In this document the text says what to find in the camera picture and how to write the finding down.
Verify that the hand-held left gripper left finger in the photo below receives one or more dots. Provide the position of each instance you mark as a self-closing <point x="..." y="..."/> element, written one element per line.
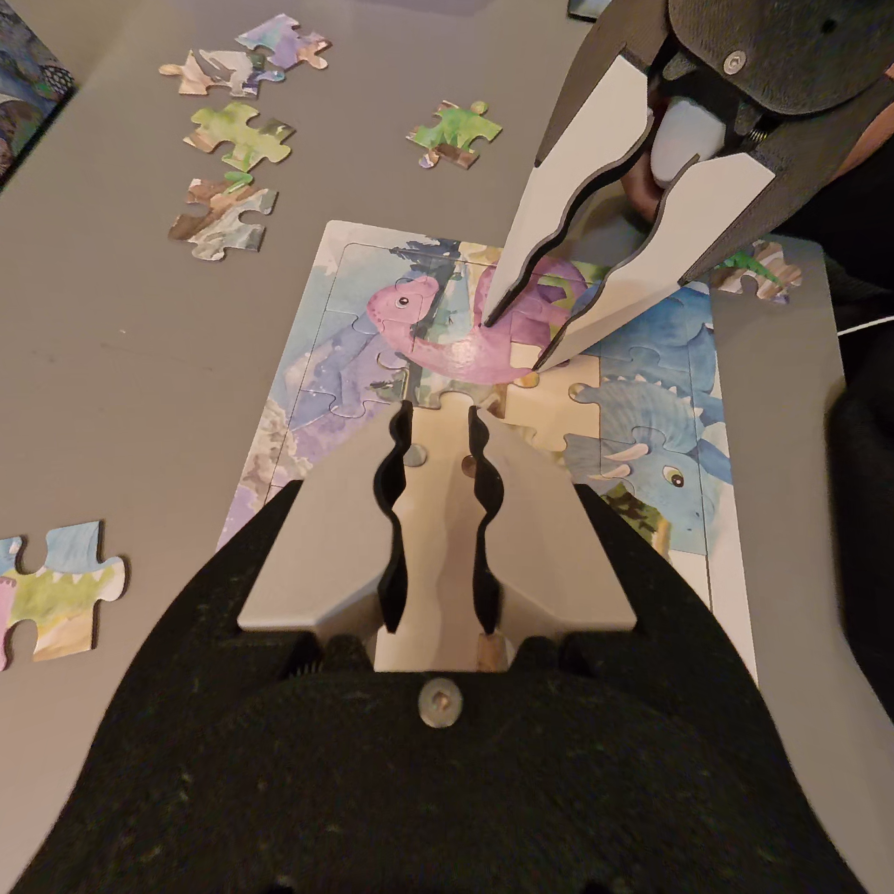
<point x="314" y="559"/>

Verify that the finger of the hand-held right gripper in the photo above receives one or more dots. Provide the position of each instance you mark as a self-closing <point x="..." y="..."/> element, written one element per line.
<point x="698" y="223"/>
<point x="580" y="140"/>

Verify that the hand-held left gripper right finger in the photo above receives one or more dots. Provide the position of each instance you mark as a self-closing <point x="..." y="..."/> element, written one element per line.
<point x="559" y="559"/>

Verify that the green tan puzzle piece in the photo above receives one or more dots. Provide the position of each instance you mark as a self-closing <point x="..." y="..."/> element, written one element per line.
<point x="454" y="133"/>

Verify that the blue triceratops head puzzle piece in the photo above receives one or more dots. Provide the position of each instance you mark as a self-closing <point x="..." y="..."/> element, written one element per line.
<point x="663" y="489"/>

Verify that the purple blue green puzzle piece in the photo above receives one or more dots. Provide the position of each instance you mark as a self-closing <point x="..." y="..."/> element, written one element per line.
<point x="566" y="283"/>

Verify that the dinosaur puzzle tray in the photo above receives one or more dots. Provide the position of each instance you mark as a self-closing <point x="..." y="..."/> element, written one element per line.
<point x="726" y="593"/>

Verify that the blue white puzzle piece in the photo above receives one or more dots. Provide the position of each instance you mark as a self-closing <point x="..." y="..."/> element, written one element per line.
<point x="649" y="412"/>

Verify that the purple dinosaur body puzzle piece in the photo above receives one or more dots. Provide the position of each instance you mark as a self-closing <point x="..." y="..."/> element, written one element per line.
<point x="531" y="314"/>

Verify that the pastel purple pink puzzle piece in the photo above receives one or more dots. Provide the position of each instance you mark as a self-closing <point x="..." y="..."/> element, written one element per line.
<point x="342" y="370"/>

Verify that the pink dinosaur head puzzle piece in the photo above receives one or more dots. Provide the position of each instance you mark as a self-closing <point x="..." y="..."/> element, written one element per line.
<point x="377" y="279"/>

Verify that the pink yellow blue puzzle piece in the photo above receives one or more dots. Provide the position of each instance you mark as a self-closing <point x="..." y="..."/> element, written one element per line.
<point x="63" y="593"/>

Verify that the person's right hand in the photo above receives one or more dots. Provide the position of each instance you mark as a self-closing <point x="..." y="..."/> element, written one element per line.
<point x="869" y="133"/>

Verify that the green dinosaur brown puzzle piece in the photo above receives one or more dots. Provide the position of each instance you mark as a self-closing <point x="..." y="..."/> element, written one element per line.
<point x="761" y="272"/>

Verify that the blue dinosaur body puzzle piece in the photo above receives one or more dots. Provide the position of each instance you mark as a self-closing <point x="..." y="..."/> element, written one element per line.
<point x="670" y="328"/>

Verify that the dark grey flat tray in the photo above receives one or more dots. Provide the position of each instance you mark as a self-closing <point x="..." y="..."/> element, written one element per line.
<point x="587" y="7"/>

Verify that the green yellow puzzle piece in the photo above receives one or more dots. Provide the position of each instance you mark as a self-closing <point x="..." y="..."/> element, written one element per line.
<point x="237" y="136"/>

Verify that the brown grey puzzle piece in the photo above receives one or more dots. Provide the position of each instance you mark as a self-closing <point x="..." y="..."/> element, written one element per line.
<point x="223" y="220"/>

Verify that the illustrated puzzle box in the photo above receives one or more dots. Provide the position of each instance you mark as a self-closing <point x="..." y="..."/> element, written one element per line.
<point x="28" y="84"/>

